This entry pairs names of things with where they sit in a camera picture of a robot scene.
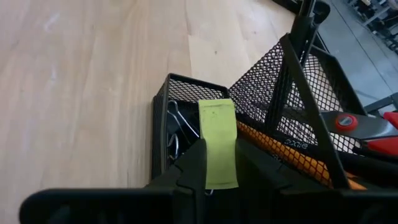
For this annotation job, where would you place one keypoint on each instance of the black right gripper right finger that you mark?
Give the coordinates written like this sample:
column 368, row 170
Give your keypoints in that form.
column 311, row 208

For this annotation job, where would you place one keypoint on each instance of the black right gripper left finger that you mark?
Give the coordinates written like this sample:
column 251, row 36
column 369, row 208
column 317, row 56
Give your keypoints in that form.
column 124, row 208

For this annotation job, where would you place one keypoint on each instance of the yellow-green eraser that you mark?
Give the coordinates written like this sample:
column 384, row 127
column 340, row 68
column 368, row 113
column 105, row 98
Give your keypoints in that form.
column 217, row 140

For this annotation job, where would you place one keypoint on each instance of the black mesh desk organizer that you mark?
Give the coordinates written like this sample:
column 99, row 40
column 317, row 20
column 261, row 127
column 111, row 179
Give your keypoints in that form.
column 192, row 90

